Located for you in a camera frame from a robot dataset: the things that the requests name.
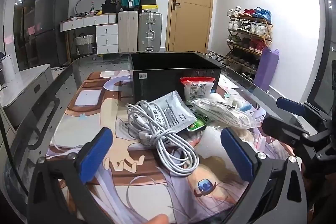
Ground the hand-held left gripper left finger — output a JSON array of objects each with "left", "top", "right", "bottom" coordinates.
[{"left": 28, "top": 127, "right": 114, "bottom": 224}]

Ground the wooden shoe rack with shoes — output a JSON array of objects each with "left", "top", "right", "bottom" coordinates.
[{"left": 226, "top": 6, "right": 272, "bottom": 77}]

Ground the clear bag of white cords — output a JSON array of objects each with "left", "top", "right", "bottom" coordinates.
[{"left": 190, "top": 98, "right": 259, "bottom": 130}]

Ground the small red striped zip bag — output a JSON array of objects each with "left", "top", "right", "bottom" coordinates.
[{"left": 253, "top": 133, "right": 269, "bottom": 151}]

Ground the woven basket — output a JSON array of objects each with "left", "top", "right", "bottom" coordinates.
[{"left": 75, "top": 34, "right": 95, "bottom": 55}]

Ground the white box appliance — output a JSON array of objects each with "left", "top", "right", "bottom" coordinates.
[{"left": 0, "top": 54, "right": 19, "bottom": 81}]

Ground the dark glass cabinet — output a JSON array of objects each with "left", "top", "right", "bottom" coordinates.
[{"left": 0, "top": 0, "right": 40, "bottom": 70}]

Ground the black storage box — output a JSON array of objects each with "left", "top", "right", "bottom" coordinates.
[{"left": 129, "top": 53, "right": 222, "bottom": 104}]

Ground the oval mirror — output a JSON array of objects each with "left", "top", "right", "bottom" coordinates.
[{"left": 75, "top": 0, "right": 105, "bottom": 16}]

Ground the scattered shoes pile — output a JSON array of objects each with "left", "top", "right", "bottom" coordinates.
[{"left": 207, "top": 51, "right": 232, "bottom": 65}]

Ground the white desk with drawers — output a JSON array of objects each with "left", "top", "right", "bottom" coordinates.
[{"left": 60, "top": 13, "right": 119, "bottom": 62}]

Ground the wooden door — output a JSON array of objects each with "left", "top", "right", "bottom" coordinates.
[{"left": 165, "top": 0, "right": 216, "bottom": 52}]

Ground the purple bag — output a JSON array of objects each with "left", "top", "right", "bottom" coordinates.
[{"left": 254, "top": 46, "right": 279, "bottom": 92}]

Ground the beige suitcase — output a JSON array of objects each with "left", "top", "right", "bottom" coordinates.
[{"left": 118, "top": 11, "right": 139, "bottom": 53}]

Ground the silver foil packet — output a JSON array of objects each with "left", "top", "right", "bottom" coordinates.
[{"left": 147, "top": 90, "right": 198, "bottom": 134}]

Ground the white cable bundle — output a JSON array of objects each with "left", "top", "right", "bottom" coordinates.
[{"left": 125, "top": 100, "right": 200, "bottom": 177}]

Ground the red white snack packet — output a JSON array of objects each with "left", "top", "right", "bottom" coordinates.
[{"left": 180, "top": 76, "right": 216, "bottom": 102}]

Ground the silver suitcase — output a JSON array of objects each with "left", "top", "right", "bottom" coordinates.
[{"left": 138, "top": 12, "right": 163, "bottom": 52}]

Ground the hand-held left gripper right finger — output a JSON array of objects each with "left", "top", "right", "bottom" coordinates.
[{"left": 220, "top": 127, "right": 307, "bottom": 224}]

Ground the grey refrigerator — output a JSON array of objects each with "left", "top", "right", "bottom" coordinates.
[{"left": 34, "top": 0, "right": 71, "bottom": 67}]

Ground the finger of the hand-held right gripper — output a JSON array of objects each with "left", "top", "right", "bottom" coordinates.
[
  {"left": 262, "top": 115, "right": 316, "bottom": 146},
  {"left": 276, "top": 97, "right": 331, "bottom": 123}
]

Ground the green packet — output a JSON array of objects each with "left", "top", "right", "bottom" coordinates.
[{"left": 186, "top": 114, "right": 213, "bottom": 132}]

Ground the person's left hand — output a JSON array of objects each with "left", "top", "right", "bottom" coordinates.
[{"left": 146, "top": 214, "right": 170, "bottom": 224}]

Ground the grey white low cabinet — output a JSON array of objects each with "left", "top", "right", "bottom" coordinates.
[{"left": 0, "top": 64, "right": 55, "bottom": 128}]

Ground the printed desk mat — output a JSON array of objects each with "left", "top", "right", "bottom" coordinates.
[{"left": 46, "top": 69, "right": 289, "bottom": 224}]

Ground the black bag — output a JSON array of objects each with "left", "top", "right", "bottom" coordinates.
[{"left": 101, "top": 0, "right": 119, "bottom": 14}]

